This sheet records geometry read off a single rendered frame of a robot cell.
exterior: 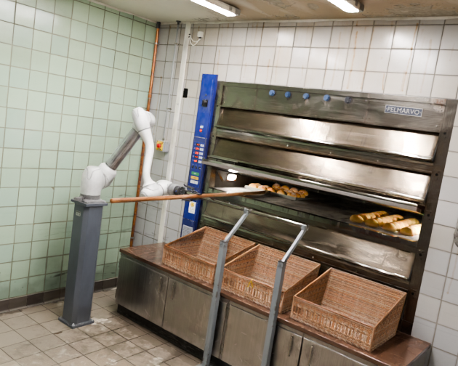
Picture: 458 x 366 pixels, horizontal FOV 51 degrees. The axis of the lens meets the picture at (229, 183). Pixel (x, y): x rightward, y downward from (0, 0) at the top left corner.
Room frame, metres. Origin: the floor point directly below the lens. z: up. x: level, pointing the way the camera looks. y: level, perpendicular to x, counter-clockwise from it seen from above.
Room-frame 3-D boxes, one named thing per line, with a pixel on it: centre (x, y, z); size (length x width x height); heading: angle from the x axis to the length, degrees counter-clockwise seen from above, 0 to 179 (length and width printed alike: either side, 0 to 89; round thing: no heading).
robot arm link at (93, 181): (3.70, 1.06, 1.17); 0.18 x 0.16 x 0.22; 176
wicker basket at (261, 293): (3.36, -0.38, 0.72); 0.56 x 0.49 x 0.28; 53
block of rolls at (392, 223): (3.56, -1.27, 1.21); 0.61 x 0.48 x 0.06; 142
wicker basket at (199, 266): (3.72, 0.08, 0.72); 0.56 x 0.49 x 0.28; 51
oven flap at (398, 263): (3.57, -0.54, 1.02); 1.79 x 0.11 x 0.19; 52
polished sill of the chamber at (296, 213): (3.59, -0.56, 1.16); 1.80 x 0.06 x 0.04; 52
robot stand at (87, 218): (3.69, 1.06, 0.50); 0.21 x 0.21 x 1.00; 52
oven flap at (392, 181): (3.57, -0.54, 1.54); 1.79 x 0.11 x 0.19; 52
